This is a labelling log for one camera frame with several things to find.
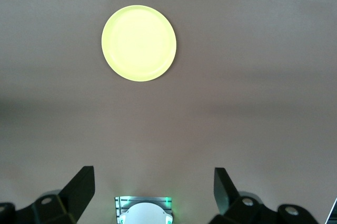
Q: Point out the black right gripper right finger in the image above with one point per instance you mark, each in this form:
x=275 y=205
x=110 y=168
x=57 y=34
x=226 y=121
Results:
x=226 y=197

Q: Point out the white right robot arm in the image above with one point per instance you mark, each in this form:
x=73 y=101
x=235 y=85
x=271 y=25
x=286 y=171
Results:
x=144 y=213

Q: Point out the brown table cover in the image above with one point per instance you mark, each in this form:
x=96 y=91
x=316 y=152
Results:
x=237 y=103

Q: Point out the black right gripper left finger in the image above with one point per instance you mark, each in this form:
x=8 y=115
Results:
x=79 y=195

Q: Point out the yellow plate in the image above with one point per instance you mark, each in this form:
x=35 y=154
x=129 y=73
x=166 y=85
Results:
x=139 y=43

